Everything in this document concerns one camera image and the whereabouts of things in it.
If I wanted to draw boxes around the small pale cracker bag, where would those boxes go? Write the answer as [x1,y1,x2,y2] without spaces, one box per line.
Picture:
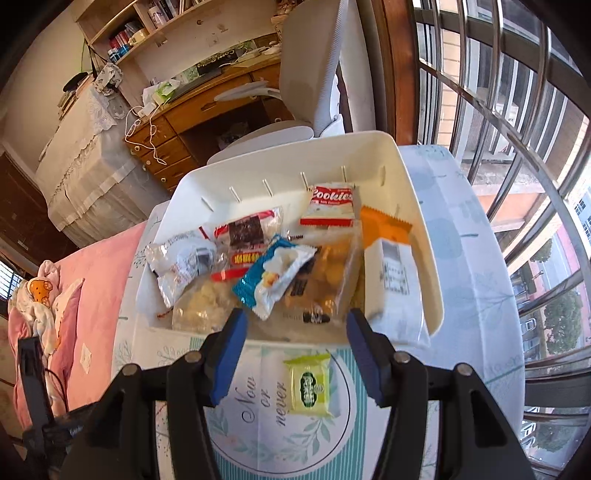
[171,279,239,335]

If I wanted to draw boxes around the orange white wafer pack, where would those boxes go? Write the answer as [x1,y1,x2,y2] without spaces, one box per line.
[360,206,431,348]

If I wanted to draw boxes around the green candy pack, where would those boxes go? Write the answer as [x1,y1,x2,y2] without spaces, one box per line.
[283,353,341,418]

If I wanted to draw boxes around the orange puff snack bag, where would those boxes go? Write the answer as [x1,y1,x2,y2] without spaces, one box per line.
[280,223,363,325]

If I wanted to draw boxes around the blue popcorn snack pack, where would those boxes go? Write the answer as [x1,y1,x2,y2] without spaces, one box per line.
[232,235,317,321]

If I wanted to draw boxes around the grey printed snack bag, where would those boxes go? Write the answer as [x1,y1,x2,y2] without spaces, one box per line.
[144,230,216,309]

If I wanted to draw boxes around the white plastic storage bin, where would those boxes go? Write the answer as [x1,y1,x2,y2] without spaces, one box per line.
[154,131,444,335]

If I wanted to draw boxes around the red white cookies pack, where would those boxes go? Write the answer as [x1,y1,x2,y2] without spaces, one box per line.
[300,182,355,227]

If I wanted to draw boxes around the red snack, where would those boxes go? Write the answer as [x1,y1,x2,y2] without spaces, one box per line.
[199,207,283,282]

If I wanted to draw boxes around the tree pattern tablecloth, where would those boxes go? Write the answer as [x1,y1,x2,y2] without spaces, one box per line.
[110,144,528,480]

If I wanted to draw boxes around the cartoon baby clothes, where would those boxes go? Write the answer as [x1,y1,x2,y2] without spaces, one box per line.
[9,260,84,356]

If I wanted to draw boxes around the pink bed blanket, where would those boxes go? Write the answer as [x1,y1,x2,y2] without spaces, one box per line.
[6,221,148,430]

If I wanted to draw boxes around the lace covered cabinet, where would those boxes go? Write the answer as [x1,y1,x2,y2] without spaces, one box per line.
[35,86,170,248]

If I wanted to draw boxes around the wooden desk with drawers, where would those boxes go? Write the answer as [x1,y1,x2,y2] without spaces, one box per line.
[125,54,293,193]

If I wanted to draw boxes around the grey office chair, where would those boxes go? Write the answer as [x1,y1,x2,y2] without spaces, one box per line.
[207,1,377,165]

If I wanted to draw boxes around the metal window grille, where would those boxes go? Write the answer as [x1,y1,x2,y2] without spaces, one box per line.
[413,1,590,479]

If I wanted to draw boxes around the wooden bookshelf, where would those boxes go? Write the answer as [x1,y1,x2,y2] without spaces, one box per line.
[68,0,277,106]

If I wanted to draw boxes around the white charging cable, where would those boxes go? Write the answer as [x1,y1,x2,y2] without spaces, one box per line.
[123,104,168,167]

